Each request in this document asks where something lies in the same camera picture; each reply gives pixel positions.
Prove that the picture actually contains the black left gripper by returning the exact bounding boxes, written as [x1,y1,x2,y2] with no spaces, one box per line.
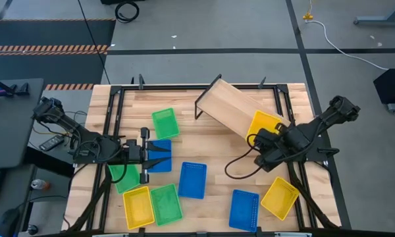
[125,127,172,184]

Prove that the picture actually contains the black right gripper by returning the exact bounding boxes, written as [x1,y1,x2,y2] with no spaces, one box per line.
[253,123,300,172]

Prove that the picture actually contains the blue plastic slotted basket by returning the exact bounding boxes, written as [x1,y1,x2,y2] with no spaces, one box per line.
[228,188,261,233]
[177,161,208,200]
[146,139,173,174]

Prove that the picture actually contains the yellow plastic slotted basket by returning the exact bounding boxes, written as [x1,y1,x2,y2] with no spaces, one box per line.
[122,186,155,230]
[246,109,283,147]
[260,176,300,221]

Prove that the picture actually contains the green plastic slotted basket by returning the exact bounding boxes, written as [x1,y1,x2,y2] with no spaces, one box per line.
[151,107,181,140]
[107,163,142,195]
[149,183,184,227]

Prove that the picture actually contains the silver aluminium profile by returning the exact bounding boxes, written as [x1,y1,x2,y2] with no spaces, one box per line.
[274,232,313,237]
[91,232,130,237]

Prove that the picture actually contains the black remote control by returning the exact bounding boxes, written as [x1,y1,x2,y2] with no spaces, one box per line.
[38,134,66,152]

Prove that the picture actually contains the clear plastic bottle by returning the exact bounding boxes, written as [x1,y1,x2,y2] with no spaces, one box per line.
[30,178,51,191]

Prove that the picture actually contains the yellow plug connector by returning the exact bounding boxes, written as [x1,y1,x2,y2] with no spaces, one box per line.
[302,0,315,21]

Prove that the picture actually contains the black box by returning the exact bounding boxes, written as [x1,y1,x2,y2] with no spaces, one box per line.
[373,67,395,105]

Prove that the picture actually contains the dark grey keyboard desk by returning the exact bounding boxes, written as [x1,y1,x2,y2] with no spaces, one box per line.
[0,163,37,237]

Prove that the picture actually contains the grey side desk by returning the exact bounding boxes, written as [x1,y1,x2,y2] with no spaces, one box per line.
[0,78,45,169]

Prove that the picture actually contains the black computer mouse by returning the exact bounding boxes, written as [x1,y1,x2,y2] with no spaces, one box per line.
[0,207,21,237]

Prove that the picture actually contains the black hazard-striped floor mat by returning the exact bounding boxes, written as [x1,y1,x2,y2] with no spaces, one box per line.
[0,18,117,91]

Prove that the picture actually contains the grey metal table leg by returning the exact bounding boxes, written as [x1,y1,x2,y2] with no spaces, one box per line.
[353,0,395,26]

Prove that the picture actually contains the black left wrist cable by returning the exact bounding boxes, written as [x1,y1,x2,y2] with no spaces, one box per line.
[109,161,129,184]

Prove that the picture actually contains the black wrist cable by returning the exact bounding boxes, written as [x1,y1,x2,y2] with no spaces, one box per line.
[109,161,129,184]
[224,146,267,180]

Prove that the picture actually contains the wooden shelf black wire legs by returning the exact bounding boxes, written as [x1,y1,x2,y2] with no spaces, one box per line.
[194,73,292,147]

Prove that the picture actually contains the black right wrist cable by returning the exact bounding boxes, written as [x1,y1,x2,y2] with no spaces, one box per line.
[224,146,267,180]

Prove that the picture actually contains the long white cable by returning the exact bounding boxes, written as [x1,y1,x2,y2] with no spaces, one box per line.
[304,19,395,72]

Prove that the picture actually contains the thin black cable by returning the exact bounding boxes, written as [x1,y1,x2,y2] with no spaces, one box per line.
[77,0,111,85]

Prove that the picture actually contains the coiled black cable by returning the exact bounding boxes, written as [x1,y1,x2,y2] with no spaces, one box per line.
[114,1,140,24]

